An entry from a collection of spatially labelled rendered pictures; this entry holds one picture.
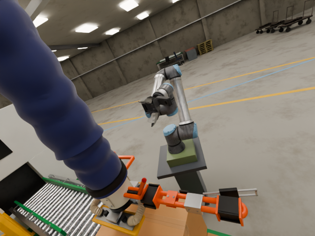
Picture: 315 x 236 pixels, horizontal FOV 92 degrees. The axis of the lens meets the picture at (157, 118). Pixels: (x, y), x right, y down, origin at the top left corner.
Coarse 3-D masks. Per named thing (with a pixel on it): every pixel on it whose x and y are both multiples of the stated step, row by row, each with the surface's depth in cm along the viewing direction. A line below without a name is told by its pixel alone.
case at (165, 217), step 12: (132, 204) 112; (156, 216) 97; (168, 216) 94; (180, 216) 91; (192, 216) 95; (108, 228) 103; (144, 228) 93; (156, 228) 90; (168, 228) 88; (180, 228) 85; (192, 228) 93; (204, 228) 111
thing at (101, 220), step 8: (104, 208) 93; (96, 216) 91; (104, 216) 88; (120, 216) 84; (128, 216) 82; (144, 216) 80; (104, 224) 84; (112, 224) 82; (120, 224) 80; (128, 232) 75; (136, 232) 74
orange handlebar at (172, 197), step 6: (120, 156) 115; (126, 156) 112; (132, 156) 109; (162, 192) 73; (168, 192) 71; (174, 192) 70; (132, 198) 78; (138, 198) 76; (168, 198) 68; (174, 198) 67; (180, 198) 68; (204, 198) 62; (210, 198) 61; (216, 198) 61; (168, 204) 67; (174, 204) 65; (180, 204) 64; (204, 210) 59; (210, 210) 58; (246, 210) 53; (246, 216) 53
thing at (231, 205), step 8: (224, 200) 57; (232, 200) 56; (240, 200) 55; (216, 208) 56; (224, 208) 55; (232, 208) 54; (240, 208) 53; (224, 216) 55; (232, 216) 53; (240, 216) 51
